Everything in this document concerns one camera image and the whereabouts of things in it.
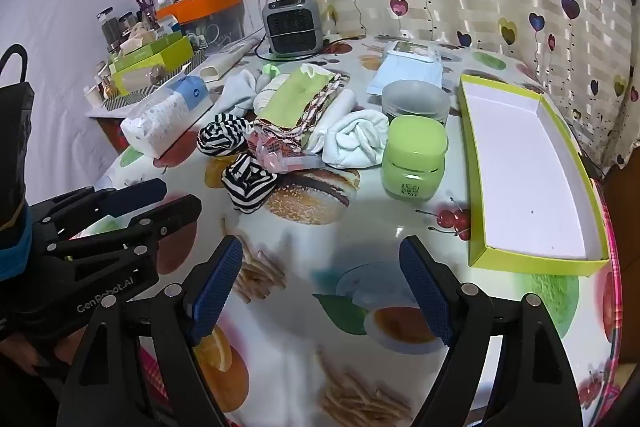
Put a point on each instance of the green cloth with patterned trim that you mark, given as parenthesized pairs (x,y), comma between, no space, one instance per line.
(290,99)

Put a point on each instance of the green lidded jar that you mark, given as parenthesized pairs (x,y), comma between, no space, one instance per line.
(412,157)

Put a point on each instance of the food printed tablecloth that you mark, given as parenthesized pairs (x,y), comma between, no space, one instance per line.
(310,257)

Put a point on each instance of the black white patterned tray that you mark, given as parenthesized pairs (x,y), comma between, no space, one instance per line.
(150,89)

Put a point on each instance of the white socks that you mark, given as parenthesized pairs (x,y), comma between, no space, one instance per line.
(237,89)

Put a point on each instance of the brown wooden cabinet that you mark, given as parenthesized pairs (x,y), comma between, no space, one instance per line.
(627,257)

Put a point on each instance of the clear plastic bag red contents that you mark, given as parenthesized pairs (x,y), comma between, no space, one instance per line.
(280,152)

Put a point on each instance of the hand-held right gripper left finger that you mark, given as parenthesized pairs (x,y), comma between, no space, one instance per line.
(217,292)

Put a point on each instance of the grey translucent round container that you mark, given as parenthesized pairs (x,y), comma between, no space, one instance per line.
(415,99)

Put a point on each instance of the white paper roll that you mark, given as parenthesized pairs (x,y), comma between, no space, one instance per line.
(225,62)

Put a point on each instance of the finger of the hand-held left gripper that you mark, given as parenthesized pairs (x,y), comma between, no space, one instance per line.
(175,212)
(145,193)

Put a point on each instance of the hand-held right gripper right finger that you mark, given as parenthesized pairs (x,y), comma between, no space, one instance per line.
(425,292)

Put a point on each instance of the white cloth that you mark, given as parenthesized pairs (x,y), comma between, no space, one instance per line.
(267,97)

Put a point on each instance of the light blue packet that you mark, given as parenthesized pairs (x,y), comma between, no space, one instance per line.
(400,72)

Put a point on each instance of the white blue tissue pack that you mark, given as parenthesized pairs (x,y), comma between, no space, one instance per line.
(160,117)

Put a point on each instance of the black white striped sock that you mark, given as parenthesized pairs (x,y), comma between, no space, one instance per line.
(247,184)
(220,134)

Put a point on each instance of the glass jar dark lid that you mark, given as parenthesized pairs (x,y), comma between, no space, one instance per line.
(109,27)
(127,22)

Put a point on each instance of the grey portable heater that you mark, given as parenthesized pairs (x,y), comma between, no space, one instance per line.
(292,24)

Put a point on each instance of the cream cloth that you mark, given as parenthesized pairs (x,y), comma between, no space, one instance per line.
(340,107)

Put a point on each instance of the white towel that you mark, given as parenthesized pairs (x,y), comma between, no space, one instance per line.
(355,137)

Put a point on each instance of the green clip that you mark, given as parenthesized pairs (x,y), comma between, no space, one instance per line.
(271,69)

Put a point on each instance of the green shallow cardboard box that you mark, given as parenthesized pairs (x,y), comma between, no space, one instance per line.
(525,187)

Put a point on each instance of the person's left hand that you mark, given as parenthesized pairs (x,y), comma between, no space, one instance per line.
(20,354)

